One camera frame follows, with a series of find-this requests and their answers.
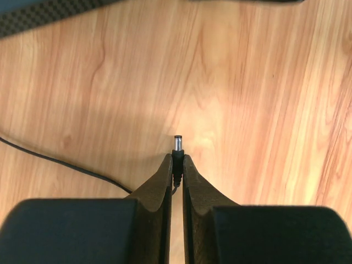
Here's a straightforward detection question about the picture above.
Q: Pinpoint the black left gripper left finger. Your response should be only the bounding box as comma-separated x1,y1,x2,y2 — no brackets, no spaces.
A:
1,155,173,263

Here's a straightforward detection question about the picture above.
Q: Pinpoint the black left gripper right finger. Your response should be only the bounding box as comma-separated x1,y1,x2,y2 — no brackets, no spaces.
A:
183,156,351,263

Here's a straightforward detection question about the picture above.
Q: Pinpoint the black power cable switch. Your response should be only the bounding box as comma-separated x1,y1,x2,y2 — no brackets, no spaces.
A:
0,134,185,196

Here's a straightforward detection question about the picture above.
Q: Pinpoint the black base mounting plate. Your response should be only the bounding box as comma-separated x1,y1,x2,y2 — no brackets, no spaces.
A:
1,0,115,38

